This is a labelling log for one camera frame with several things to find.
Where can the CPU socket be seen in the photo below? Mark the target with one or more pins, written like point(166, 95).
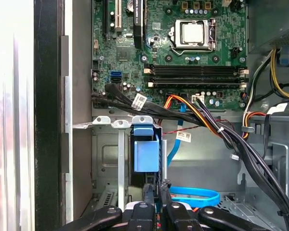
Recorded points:
point(212, 36)

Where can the white expansion slot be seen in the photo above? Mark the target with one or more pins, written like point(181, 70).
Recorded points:
point(118, 14)

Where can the grey optical drive cage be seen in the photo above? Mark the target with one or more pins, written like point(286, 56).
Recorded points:
point(281, 154)

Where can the green motherboard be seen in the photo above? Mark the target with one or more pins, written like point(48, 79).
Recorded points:
point(159, 14)

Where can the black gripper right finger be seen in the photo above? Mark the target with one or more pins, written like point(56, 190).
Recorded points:
point(180, 216)

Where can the silver disk bay cage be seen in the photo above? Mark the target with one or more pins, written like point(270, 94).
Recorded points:
point(106, 149)

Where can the black RAM slot pair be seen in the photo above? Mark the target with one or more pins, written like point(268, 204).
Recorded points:
point(195, 70)
point(195, 83)

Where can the grey power supply unit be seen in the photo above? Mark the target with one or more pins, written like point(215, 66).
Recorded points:
point(267, 21)

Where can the hard disk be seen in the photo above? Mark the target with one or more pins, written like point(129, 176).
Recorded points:
point(145, 156)

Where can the silver CPU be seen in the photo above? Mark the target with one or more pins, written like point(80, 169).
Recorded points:
point(192, 32)

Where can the black PC case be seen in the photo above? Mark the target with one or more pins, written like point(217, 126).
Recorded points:
point(48, 96)

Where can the small white connector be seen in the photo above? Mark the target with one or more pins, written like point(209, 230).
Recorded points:
point(234, 157)

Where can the blue plastic clip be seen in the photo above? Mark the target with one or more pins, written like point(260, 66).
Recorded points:
point(285, 57)

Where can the coin cell battery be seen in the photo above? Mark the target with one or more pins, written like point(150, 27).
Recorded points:
point(130, 4)

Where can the black graphics card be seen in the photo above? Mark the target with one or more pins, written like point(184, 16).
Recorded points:
point(138, 26)

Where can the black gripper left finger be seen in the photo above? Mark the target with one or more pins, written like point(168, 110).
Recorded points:
point(139, 216)

